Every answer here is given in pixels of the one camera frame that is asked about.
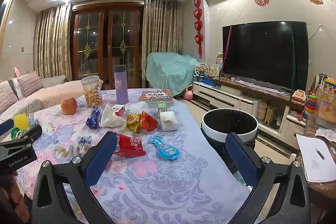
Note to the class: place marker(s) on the pink striped pillow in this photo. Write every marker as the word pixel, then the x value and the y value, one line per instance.
pixel 6 98
pixel 30 83

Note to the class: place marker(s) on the white plastic bag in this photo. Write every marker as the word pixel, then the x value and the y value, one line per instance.
pixel 110 117

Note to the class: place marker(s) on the brown marble side table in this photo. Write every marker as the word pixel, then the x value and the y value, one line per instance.
pixel 320 192

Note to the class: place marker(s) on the yellow cartoon box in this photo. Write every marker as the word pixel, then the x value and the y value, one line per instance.
pixel 328 98

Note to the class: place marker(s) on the wooden glass door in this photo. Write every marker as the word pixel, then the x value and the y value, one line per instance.
pixel 105 37

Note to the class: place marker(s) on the yellow toy building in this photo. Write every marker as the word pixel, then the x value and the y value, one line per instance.
pixel 269 116

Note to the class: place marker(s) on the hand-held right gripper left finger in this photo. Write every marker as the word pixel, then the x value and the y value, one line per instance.
pixel 101 158

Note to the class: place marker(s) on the yellow stacked containers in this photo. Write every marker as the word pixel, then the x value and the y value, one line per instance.
pixel 262 111

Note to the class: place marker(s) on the patterned sticker sheet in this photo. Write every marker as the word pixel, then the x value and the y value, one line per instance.
pixel 326 134

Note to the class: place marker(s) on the clear crumpled wrapper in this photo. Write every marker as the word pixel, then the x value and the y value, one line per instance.
pixel 82 141

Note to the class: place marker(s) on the rainbow stacking rings toy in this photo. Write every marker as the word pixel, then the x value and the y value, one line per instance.
pixel 311 106

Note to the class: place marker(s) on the ferris wheel toy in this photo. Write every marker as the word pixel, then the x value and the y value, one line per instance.
pixel 201 71

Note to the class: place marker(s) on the gold knot ornament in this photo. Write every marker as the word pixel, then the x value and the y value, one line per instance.
pixel 122 47
pixel 87 50

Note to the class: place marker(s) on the white round trash bin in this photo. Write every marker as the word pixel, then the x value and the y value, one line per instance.
pixel 228 121

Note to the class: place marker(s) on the red snack packet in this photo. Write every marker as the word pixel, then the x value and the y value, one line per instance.
pixel 131 146

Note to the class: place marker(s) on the orange toy phone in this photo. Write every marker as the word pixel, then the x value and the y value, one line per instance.
pixel 298 95

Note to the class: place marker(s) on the red hanging decoration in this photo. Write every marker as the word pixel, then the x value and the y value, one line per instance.
pixel 198 22

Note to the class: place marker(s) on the yellow foil wrapper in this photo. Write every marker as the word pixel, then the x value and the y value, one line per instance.
pixel 133 122

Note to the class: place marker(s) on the yellow ribbed item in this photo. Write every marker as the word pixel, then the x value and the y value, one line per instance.
pixel 21 120

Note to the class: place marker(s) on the green round wrapper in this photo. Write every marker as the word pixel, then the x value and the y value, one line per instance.
pixel 15 133

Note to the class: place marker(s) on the white small box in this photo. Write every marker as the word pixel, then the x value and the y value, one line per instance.
pixel 168 121

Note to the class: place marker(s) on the white paper sheet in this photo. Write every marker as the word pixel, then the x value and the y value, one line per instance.
pixel 312 163

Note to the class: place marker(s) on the blue toy track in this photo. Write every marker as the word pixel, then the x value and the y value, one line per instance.
pixel 209 81

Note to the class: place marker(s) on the white and red carton box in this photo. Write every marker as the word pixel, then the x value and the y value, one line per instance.
pixel 119 110

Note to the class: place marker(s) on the beige curtain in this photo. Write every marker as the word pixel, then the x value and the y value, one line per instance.
pixel 52 43
pixel 160 29

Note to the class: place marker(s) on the pink white toy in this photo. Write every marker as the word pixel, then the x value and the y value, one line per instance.
pixel 219 58

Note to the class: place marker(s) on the reddish orange fruit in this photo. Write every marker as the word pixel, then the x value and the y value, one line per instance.
pixel 69 106

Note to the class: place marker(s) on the red foil wrapper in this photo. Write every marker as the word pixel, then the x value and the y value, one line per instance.
pixel 149 121

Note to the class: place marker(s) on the backpack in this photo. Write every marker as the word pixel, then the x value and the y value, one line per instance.
pixel 317 83

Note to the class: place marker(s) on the black pen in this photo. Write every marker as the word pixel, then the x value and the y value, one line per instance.
pixel 320 154

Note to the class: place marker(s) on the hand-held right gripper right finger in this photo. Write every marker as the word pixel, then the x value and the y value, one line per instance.
pixel 242 161

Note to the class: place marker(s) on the sofa with pink blanket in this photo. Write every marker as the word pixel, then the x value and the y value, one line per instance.
pixel 52 81

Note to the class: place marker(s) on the purple bottle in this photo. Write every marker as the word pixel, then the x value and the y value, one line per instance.
pixel 121 85

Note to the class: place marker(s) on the blue candy toy package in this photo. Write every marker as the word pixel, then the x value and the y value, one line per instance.
pixel 164 149

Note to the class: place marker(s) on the black television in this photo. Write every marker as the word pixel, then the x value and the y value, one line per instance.
pixel 262 56

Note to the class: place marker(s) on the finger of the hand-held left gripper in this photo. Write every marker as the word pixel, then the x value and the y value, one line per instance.
pixel 5 126
pixel 27 135

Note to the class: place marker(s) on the white TV cabinet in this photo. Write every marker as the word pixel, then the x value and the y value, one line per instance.
pixel 225 96

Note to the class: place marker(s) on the green yellow activity cube toy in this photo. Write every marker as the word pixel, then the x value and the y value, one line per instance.
pixel 214 70

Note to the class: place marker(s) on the green drink carton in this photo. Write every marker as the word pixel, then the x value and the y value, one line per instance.
pixel 162 106

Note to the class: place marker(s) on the clear snack jar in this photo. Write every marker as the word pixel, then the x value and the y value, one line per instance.
pixel 92 94

